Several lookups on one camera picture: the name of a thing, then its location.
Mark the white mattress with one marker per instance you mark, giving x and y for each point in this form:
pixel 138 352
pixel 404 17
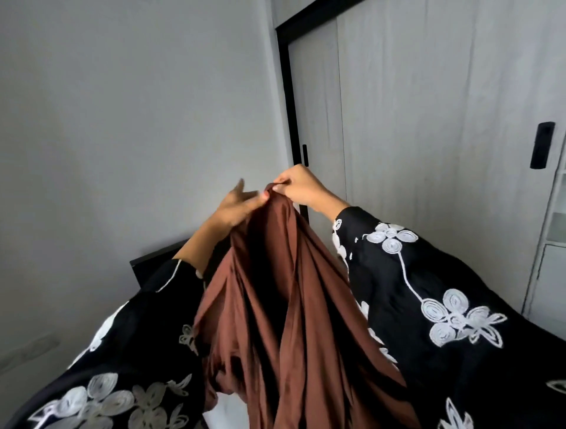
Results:
pixel 225 413

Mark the dark wooden bed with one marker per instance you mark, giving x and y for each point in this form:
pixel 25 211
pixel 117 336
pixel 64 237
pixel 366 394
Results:
pixel 150 265

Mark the white wardrobe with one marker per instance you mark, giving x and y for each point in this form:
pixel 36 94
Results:
pixel 420 132

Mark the white wall socket plate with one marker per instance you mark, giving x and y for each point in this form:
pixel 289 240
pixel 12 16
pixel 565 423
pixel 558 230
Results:
pixel 26 353

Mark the person's right hand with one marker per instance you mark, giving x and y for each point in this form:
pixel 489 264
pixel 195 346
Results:
pixel 303 185

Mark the brown bed sheet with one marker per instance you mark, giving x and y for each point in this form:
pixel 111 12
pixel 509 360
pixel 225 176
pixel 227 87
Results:
pixel 300 331

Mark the black recessed door pull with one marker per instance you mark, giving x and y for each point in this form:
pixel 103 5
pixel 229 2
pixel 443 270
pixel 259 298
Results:
pixel 305 155
pixel 542 146

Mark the person's left hand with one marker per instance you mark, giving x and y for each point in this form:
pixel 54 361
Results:
pixel 239 207

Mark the person's left forearm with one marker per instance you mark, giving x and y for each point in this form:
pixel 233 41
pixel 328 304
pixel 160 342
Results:
pixel 201 245

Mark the person's right forearm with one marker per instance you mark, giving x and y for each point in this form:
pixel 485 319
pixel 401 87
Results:
pixel 331 203

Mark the black floral blouse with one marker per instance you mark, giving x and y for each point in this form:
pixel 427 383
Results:
pixel 464 353

